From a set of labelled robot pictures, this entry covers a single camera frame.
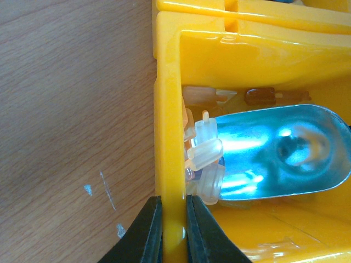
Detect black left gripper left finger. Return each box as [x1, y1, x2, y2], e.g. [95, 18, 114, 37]
[99, 196, 162, 262]

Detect yellow bin with star candies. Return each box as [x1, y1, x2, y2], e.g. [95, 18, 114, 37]
[152, 1, 350, 35]

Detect silver metal scoop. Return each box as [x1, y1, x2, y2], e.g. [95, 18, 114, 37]
[216, 104, 350, 201]

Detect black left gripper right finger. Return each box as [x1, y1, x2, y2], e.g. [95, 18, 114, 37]
[186, 195, 250, 262]

